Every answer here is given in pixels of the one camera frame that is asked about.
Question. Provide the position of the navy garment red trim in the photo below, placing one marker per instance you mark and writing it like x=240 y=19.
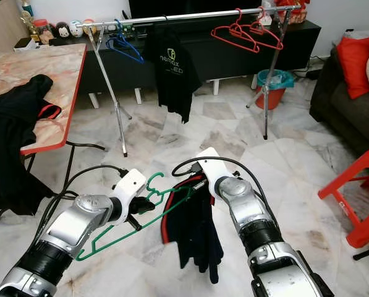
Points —
x=193 y=235

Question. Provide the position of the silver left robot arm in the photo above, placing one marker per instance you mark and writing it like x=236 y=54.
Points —
x=79 y=226

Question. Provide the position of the red plastic clothes hanger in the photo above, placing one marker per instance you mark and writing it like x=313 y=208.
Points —
x=267 y=39
x=237 y=43

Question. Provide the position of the blue plastic clothes hanger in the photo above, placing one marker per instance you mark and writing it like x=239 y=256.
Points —
x=128 y=54

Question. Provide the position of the black metal table legs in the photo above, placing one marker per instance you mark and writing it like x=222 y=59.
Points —
x=67 y=173

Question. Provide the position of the black garment red trim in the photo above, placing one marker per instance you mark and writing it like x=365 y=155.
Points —
x=51 y=111

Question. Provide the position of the orange bin teal liner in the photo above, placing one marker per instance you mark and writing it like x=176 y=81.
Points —
x=282 y=81

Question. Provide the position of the black power adapter box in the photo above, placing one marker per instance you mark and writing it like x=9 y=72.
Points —
x=311 y=73

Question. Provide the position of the dark grey fabric sofa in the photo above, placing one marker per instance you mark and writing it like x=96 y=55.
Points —
x=351 y=124

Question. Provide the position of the silver metal clothes rack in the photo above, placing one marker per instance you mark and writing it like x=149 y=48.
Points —
x=184 y=17

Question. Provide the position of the black flat screen television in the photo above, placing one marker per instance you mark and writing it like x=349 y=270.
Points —
x=196 y=7

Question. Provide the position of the white blue round plush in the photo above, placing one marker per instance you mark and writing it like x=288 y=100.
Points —
x=76 y=28

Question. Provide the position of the black white mouse plush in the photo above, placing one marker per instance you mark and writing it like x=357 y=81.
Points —
x=62 y=30

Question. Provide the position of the red cushion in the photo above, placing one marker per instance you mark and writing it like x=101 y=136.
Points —
x=354 y=65

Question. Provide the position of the red seated statue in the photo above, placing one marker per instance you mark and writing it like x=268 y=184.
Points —
x=289 y=9

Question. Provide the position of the white box black lid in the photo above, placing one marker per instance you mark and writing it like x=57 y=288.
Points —
x=25 y=44

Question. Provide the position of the clear jar red lid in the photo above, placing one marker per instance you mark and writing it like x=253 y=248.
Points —
x=42 y=32

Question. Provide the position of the gold blue trophy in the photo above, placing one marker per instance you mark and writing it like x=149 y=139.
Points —
x=26 y=13

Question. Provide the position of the light wooden cabinet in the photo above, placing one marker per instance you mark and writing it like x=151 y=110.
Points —
x=2 y=25

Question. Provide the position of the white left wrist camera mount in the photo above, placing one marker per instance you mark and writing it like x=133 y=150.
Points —
x=130 y=185

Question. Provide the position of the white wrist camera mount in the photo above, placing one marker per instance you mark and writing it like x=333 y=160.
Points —
x=212 y=164
x=130 y=185

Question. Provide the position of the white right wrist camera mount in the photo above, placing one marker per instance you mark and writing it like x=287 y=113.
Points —
x=212 y=164

